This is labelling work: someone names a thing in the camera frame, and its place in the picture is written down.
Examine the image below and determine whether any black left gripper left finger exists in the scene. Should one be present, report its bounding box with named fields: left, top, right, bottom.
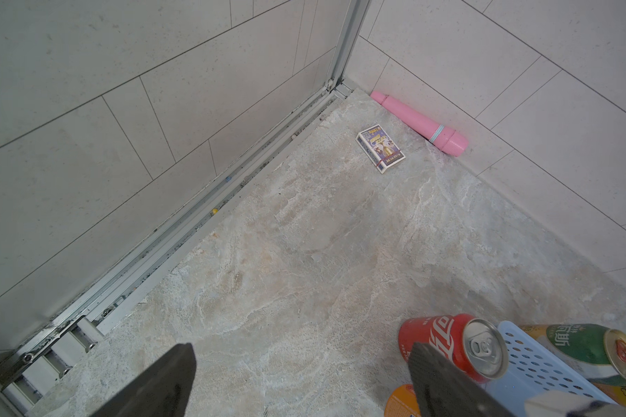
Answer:
left=93, top=343, right=196, bottom=416

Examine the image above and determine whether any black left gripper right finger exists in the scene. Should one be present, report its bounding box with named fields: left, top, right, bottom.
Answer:
left=408, top=342, right=512, bottom=416

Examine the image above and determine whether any red cola can back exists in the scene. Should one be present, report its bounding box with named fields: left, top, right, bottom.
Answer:
left=398, top=314, right=509, bottom=383

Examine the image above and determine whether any white green beer can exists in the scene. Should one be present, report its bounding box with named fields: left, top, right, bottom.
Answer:
left=521, top=323, right=626, bottom=386

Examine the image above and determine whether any light blue plastic basket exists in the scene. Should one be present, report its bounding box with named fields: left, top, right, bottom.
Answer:
left=483, top=321, right=615, bottom=416

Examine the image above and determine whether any pink handheld microphone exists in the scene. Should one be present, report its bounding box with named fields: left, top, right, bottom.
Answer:
left=370, top=91, right=469, bottom=157

